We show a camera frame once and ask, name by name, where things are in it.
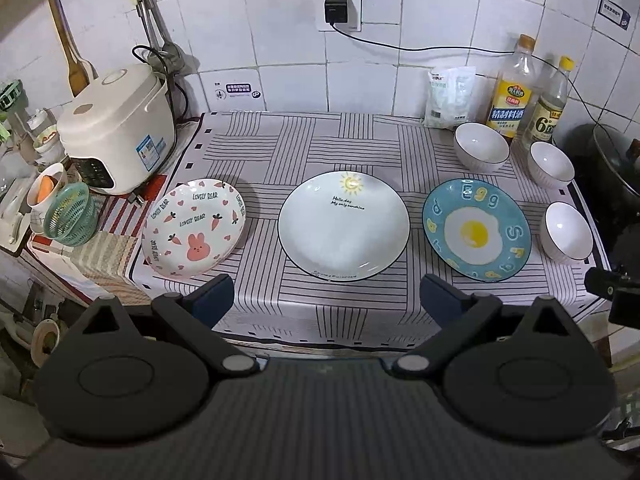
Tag hanging metal utensils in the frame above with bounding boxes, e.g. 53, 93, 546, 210
132, 0, 186, 75

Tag white wall socket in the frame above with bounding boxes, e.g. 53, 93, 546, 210
314, 0, 362, 32

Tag white ribbed bowl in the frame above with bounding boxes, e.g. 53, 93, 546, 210
527, 142, 575, 190
454, 122, 510, 174
540, 202, 593, 264

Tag white rice cooker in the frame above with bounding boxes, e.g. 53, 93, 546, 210
56, 64, 176, 195

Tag blue fried egg plate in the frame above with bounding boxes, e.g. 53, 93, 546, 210
422, 179, 532, 283

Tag red striped cloth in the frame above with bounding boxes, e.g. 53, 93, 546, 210
29, 173, 170, 306

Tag yellow label cooking oil bottle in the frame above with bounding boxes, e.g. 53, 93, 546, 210
486, 35, 537, 143

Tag pink bunny carrot plate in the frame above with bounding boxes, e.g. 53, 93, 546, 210
141, 178, 246, 278

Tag clear vinegar bottle yellow cap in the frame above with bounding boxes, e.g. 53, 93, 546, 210
522, 55, 575, 150

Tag black wok with lid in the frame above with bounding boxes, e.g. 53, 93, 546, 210
559, 124, 639, 245

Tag black power cable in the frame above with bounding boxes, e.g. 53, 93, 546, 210
319, 0, 640, 196

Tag white plastic salt bag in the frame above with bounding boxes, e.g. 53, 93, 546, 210
423, 66, 476, 130

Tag black power adapter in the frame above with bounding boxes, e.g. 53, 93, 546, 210
323, 0, 349, 25

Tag green plastic basket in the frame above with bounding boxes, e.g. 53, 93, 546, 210
43, 182, 98, 247

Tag wooden spatula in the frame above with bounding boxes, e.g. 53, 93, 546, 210
48, 0, 96, 96

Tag white cup with orange item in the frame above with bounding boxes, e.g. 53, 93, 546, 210
26, 162, 68, 234

